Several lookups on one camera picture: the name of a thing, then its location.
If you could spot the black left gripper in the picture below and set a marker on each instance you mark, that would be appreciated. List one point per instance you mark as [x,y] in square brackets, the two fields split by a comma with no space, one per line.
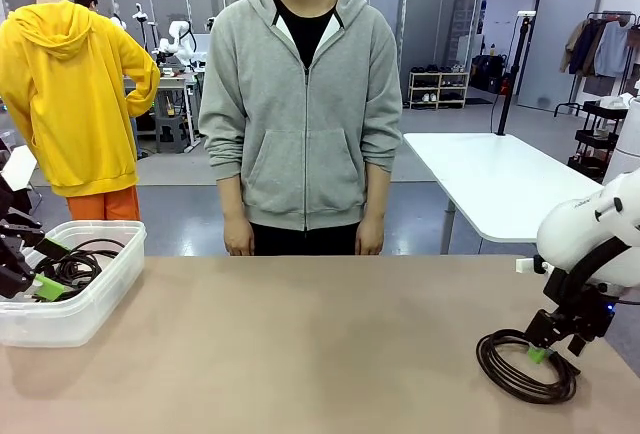
[15,254]

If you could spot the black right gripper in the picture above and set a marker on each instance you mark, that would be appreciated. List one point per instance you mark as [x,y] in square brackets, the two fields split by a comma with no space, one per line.
[585,316]

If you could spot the person's right forearm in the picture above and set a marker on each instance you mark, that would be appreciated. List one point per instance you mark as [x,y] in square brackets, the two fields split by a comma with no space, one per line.
[232,199]

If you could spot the person's left forearm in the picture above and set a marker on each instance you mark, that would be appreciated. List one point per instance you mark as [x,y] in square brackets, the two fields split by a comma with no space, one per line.
[376,194]

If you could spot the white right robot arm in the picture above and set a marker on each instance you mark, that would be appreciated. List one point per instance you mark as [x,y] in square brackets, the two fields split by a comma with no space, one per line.
[575,234]

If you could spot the person's right hand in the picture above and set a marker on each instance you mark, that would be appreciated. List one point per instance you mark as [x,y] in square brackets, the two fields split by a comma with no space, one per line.
[239,236]

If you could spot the person's left hand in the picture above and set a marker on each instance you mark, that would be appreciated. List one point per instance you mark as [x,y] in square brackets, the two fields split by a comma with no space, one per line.
[370,236]

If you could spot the clear plastic storage box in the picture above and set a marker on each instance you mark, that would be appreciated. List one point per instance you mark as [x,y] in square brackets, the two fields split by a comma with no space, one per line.
[100,304]

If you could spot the orange shorts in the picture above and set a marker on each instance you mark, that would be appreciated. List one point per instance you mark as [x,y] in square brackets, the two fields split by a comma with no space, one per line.
[105,204]

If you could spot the yellow hoodie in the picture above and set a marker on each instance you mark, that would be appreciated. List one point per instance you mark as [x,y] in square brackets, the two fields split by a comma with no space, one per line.
[75,104]

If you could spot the white table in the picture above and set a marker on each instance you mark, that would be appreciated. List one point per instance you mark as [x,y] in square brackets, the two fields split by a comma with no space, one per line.
[475,179]

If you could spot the grey step stool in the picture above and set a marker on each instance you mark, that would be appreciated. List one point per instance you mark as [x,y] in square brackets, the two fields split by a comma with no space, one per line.
[172,129]

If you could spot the black trolley cart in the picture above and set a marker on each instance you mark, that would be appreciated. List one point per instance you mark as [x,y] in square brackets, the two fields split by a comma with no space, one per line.
[597,139]

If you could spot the background workbench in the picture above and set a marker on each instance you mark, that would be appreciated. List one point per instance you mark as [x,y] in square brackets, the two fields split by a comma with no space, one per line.
[170,81]

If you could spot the background white robot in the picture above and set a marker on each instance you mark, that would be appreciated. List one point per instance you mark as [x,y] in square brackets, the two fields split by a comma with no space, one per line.
[177,31]

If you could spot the black stand white head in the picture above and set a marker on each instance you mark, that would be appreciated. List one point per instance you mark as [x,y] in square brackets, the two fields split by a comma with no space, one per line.
[139,14]

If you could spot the black bags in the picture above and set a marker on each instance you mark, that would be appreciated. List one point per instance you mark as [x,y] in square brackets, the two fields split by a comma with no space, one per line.
[487,74]

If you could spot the person in grey hoodie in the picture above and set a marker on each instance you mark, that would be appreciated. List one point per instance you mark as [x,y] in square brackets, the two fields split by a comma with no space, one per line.
[300,129]

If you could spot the wooden shoe rack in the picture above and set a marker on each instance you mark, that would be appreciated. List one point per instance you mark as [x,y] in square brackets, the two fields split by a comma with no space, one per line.
[439,79]

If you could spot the beige coat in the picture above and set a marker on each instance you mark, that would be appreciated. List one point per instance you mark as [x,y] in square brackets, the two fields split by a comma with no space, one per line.
[572,49]

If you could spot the navy jacket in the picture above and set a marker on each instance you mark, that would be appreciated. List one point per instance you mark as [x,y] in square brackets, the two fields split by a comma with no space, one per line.
[585,49]

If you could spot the light blue shirt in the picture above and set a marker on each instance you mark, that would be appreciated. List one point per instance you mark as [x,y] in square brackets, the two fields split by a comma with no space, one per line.
[612,49]

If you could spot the black clothes rack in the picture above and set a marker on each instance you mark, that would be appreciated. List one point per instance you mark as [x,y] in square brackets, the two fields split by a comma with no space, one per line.
[612,15]

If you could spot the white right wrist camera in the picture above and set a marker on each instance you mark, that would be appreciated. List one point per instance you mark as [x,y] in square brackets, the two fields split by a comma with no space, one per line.
[527,265]

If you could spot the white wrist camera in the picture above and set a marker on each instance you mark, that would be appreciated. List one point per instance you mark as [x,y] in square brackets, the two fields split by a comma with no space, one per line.
[527,265]
[20,169]

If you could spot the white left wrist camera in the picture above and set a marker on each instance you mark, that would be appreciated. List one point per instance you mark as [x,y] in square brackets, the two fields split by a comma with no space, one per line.
[20,169]

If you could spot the black camera pole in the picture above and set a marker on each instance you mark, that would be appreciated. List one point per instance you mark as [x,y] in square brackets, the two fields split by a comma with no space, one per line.
[515,64]

